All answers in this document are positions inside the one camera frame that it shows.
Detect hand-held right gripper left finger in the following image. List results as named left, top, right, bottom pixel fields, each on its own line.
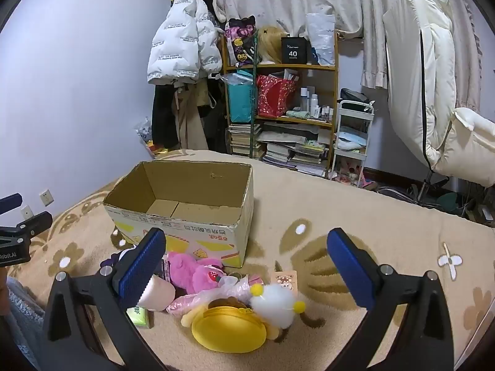
left=42, top=227, right=168, bottom=371

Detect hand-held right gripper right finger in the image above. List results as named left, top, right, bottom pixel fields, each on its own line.
left=327, top=227, right=455, bottom=371

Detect pink plush toy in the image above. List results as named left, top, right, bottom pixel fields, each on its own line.
left=167, top=252, right=227, bottom=294

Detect teal paper bag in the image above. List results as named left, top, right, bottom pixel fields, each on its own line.
left=226, top=70, right=256, bottom=123

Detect white padded chair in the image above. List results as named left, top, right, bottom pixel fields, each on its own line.
left=377, top=0, right=495, bottom=205

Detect blonde wig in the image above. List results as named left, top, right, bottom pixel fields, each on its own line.
left=257, top=26, right=289, bottom=64

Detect wooden shelf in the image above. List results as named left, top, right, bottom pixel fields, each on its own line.
left=221, top=31, right=339, bottom=178

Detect pink plastic bag package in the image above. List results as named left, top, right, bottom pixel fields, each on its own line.
left=166, top=274, right=264, bottom=315

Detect white pompom toy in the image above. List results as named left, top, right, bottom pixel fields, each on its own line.
left=248, top=283, right=306, bottom=323

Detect printed cardboard box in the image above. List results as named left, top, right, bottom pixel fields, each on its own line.
left=103, top=160, right=255, bottom=269

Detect dark hanging coats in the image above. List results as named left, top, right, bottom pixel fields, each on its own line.
left=152, top=81, right=229, bottom=151

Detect yellow plush pouch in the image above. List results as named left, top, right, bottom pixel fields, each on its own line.
left=182, top=297, right=280, bottom=353

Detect bag of colourful things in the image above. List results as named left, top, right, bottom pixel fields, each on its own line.
left=135, top=118, right=156, bottom=156

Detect white trolley cart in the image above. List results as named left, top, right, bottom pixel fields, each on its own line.
left=330, top=98, right=376, bottom=180

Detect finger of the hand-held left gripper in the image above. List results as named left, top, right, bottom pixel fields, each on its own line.
left=15, top=211, right=53, bottom=237
left=0, top=194, right=23, bottom=215

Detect red patterned bag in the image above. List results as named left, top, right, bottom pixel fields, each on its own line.
left=256, top=74, right=296, bottom=118

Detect clear plastic bag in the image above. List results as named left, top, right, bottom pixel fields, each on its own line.
left=305, top=13, right=336, bottom=66

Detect row of white bottles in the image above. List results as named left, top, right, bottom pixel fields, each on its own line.
left=299, top=87, right=335, bottom=120

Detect white puffer jacket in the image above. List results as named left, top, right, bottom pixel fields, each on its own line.
left=147, top=0, right=224, bottom=86

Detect small printed card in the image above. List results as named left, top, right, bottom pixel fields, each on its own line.
left=271, top=271, right=298, bottom=291

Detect stack of books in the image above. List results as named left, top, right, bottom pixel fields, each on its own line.
left=228, top=123, right=329, bottom=178

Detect green tissue pack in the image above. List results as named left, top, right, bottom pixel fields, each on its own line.
left=127, top=306, right=151, bottom=329

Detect black and purple printed bag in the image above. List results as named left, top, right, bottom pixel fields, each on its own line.
left=225, top=15, right=258, bottom=67

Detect black box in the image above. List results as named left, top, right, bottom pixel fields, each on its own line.
left=281, top=36, right=308, bottom=64

